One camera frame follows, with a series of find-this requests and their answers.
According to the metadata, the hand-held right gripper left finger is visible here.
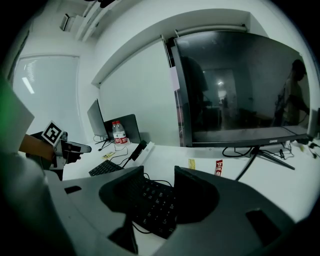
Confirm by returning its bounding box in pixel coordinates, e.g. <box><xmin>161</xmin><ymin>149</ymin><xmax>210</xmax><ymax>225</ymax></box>
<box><xmin>46</xmin><ymin>164</ymin><xmax>151</xmax><ymax>256</ymax></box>

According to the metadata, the thin black cable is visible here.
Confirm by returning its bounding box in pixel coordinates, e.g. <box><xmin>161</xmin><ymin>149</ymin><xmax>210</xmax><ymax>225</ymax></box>
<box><xmin>114</xmin><ymin>145</ymin><xmax>130</xmax><ymax>168</ymax></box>

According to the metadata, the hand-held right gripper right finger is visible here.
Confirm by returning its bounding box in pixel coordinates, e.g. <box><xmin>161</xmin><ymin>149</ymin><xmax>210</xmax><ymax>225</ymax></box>
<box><xmin>152</xmin><ymin>164</ymin><xmax>298</xmax><ymax>256</ymax></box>

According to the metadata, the red stick packet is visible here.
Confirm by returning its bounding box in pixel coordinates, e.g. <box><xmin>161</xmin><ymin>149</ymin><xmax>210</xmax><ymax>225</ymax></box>
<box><xmin>214</xmin><ymin>159</ymin><xmax>224</xmax><ymax>177</ymax></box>

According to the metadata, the white blind cord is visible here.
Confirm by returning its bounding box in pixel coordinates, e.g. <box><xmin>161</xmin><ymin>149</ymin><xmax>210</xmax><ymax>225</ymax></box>
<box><xmin>160</xmin><ymin>34</ymin><xmax>176</xmax><ymax>69</ymax></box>

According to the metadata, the person's grey shirt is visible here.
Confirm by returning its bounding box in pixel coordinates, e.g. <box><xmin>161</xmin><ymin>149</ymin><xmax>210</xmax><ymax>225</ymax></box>
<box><xmin>0</xmin><ymin>74</ymin><xmax>76</xmax><ymax>256</ymax></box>

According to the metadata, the black keyboard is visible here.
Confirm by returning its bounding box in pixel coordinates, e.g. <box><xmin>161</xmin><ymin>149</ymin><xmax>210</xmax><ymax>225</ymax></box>
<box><xmin>88</xmin><ymin>159</ymin><xmax>177</xmax><ymax>240</ymax></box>

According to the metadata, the white roller blind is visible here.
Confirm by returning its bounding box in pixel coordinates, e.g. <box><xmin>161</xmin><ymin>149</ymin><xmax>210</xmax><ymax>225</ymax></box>
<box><xmin>99</xmin><ymin>39</ymin><xmax>181</xmax><ymax>146</ymax></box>

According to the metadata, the wide black computer monitor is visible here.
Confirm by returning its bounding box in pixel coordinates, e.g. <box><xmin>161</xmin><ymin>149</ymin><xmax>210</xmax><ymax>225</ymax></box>
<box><xmin>173</xmin><ymin>30</ymin><xmax>311</xmax><ymax>171</ymax></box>

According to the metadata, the red-capped water bottle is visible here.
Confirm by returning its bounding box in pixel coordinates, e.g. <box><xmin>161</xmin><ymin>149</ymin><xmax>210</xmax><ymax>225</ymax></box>
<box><xmin>115</xmin><ymin>120</ymin><xmax>131</xmax><ymax>145</ymax></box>
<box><xmin>111</xmin><ymin>121</ymin><xmax>122</xmax><ymax>145</ymax></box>

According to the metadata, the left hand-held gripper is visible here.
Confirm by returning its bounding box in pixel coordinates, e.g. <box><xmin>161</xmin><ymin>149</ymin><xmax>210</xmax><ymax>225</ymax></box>
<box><xmin>41</xmin><ymin>120</ymin><xmax>92</xmax><ymax>171</ymax></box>

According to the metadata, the white air conditioner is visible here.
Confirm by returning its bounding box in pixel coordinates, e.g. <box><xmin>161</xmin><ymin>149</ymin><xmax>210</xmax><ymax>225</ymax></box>
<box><xmin>59</xmin><ymin>13</ymin><xmax>76</xmax><ymax>32</ymax></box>

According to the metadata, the person's left forearm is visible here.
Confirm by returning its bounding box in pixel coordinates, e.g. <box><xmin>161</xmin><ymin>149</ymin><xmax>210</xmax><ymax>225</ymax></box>
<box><xmin>18</xmin><ymin>133</ymin><xmax>55</xmax><ymax>161</ymax></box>

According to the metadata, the black monitor cable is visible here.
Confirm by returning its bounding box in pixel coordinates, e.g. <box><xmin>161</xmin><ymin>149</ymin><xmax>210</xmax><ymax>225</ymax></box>
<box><xmin>93</xmin><ymin>134</ymin><xmax>111</xmax><ymax>152</ymax></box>

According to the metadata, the white flat box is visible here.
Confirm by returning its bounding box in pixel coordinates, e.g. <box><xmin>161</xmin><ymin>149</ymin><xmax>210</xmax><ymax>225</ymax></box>
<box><xmin>138</xmin><ymin>141</ymin><xmax>156</xmax><ymax>161</ymax></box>

